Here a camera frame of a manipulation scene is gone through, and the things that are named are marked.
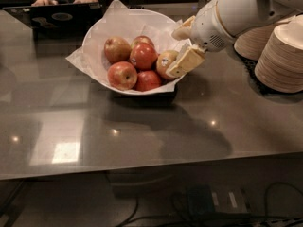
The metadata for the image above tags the near stack of paper plates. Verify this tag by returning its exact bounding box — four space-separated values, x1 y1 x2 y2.
255 15 303 93

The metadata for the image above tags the yellow-red apple back left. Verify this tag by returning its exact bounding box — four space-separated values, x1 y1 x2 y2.
103 36 131 63

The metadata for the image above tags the white bowl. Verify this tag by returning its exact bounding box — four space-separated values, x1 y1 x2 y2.
81 9 193 96

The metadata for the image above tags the white paper liner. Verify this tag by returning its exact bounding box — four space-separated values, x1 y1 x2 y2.
65 0 190 95

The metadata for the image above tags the black laptop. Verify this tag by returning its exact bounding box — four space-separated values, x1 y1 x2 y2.
4 2 103 31

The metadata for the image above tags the red apple centre top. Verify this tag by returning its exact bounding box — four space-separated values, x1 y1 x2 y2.
130 43 158 71

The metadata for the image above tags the red-yellow apple front left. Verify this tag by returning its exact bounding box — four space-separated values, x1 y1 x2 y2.
107 61 137 91

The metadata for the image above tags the red apple front centre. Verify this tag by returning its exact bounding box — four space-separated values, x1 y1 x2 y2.
135 70 162 92

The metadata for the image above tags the person's left-side hand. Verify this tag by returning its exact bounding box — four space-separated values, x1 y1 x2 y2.
31 0 58 6

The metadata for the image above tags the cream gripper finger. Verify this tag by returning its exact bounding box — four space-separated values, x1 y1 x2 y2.
171 15 196 41
166 44 205 78

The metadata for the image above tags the person's right-side hand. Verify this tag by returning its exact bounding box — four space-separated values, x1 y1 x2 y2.
73 0 98 4

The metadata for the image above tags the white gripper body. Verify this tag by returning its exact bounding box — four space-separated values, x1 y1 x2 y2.
189 0 235 52

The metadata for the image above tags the yellow-red apple with sticker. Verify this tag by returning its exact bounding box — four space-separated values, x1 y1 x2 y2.
156 50 179 80

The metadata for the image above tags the dark power adapter box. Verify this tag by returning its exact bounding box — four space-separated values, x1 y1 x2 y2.
187 185 251 217

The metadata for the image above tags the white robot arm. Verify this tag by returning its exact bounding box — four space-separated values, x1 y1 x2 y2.
166 0 303 78

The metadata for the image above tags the red apple at back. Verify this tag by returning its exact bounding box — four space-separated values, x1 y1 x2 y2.
131 35 154 49

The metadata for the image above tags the red apple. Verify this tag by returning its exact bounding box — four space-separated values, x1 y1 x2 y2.
135 70 162 92
131 35 154 49
130 43 158 71

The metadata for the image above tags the black tray mat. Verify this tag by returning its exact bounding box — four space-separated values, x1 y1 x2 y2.
236 44 303 94

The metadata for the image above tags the black cable on floor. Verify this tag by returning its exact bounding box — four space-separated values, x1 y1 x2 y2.
115 182 303 227

